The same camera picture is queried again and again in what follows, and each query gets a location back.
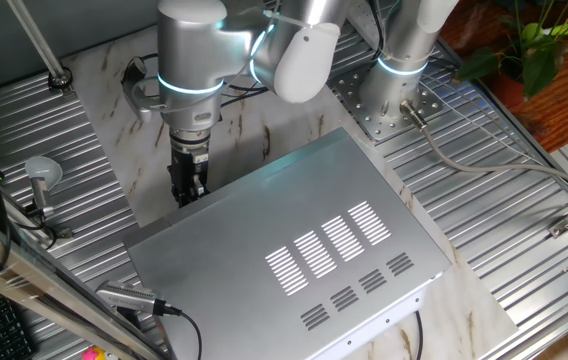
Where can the slanted aluminium pole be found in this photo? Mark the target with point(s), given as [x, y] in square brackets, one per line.
[40, 42]

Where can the colourful plastic toy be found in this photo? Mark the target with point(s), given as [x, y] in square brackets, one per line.
[93, 354]

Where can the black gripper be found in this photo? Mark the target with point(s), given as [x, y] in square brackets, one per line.
[181, 170]

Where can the white marble pattern mat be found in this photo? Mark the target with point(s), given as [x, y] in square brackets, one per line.
[119, 145]

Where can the perforated aluminium robot base plate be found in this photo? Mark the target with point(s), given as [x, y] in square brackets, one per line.
[359, 107]

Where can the small steel corner bracket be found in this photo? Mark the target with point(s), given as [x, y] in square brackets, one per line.
[559, 229]

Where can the silver microwave oven body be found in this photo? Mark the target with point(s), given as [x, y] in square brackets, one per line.
[244, 240]

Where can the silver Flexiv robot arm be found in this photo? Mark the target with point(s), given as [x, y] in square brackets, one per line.
[189, 50]

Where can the silver ribbed depth camera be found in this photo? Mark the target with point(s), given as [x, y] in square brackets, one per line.
[126, 295]

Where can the reddish brown wooden stand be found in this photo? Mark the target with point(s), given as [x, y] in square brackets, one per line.
[564, 115]

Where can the wrist camera with silver bracket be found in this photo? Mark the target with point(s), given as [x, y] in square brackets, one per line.
[136, 102]

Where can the aluminium frame beam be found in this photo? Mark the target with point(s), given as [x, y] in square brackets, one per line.
[14, 280]

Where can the green potted plant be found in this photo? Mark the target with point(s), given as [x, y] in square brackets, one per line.
[539, 70]

